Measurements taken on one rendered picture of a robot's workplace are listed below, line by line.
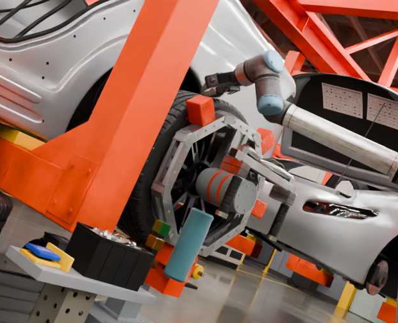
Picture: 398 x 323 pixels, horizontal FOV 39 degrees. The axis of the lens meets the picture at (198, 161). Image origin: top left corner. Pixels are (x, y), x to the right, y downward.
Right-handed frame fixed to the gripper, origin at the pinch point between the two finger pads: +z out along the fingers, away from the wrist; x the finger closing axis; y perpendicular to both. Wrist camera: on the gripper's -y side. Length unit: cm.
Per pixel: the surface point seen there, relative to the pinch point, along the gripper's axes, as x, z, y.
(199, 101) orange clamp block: -8.1, -12.0, -14.8
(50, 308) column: -66, -7, -83
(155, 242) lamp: -54, -14, -49
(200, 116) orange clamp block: -13.4, -10.6, -14.6
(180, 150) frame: -24.4, -5.4, -22.6
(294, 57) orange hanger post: 133, 219, 409
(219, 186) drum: -38.4, -5.2, -6.2
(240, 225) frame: -54, 10, 18
